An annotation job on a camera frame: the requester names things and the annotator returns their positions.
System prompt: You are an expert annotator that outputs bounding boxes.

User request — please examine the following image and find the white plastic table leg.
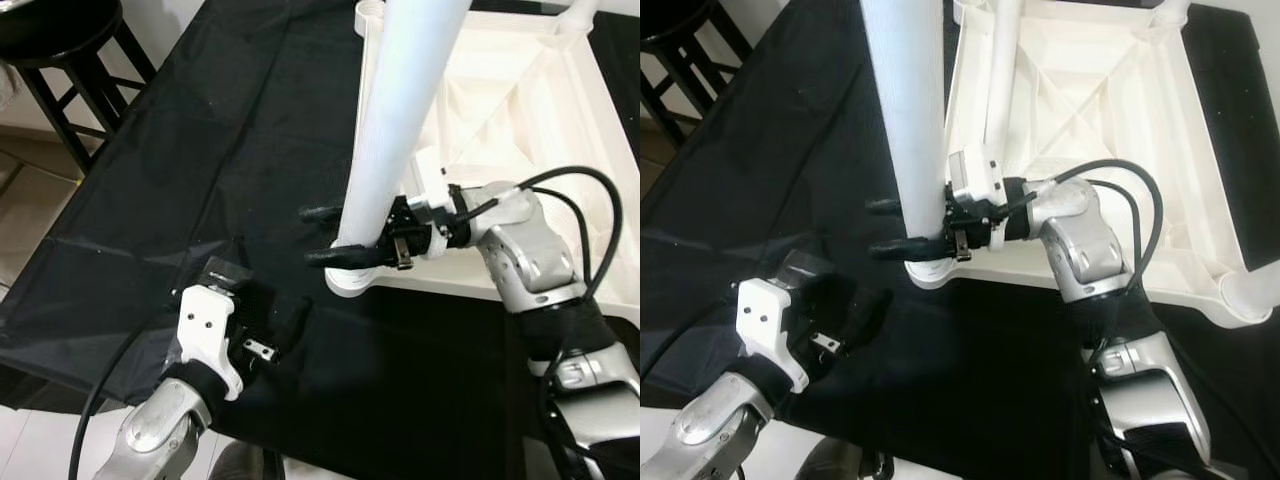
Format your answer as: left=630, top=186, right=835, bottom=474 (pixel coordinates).
left=1225, top=262, right=1280, bottom=321
left=545, top=0, right=601, bottom=46
left=983, top=0, right=1026, bottom=151
left=1150, top=0, right=1193, bottom=31
left=858, top=0, right=949, bottom=263
left=333, top=0, right=473, bottom=271

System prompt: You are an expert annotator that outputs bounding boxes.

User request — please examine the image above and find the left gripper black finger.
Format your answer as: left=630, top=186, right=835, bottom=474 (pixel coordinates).
left=270, top=295, right=313, bottom=351
left=845, top=290, right=893, bottom=346

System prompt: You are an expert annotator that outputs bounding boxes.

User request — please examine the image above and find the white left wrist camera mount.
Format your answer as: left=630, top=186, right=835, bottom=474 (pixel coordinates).
left=735, top=250, right=831, bottom=394
left=178, top=256, right=251, bottom=401

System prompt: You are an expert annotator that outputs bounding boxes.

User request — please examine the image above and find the black round stool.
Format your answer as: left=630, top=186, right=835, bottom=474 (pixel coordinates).
left=0, top=0, right=156, bottom=176
left=640, top=0, right=756, bottom=146

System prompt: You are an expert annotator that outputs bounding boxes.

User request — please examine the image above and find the white plastic table top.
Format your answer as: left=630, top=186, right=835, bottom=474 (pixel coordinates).
left=905, top=0, right=1280, bottom=326
left=325, top=0, right=640, bottom=326

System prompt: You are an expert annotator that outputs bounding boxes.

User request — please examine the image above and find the black tablecloth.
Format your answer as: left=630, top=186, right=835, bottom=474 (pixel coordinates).
left=640, top=0, right=1280, bottom=480
left=0, top=0, right=640, bottom=480

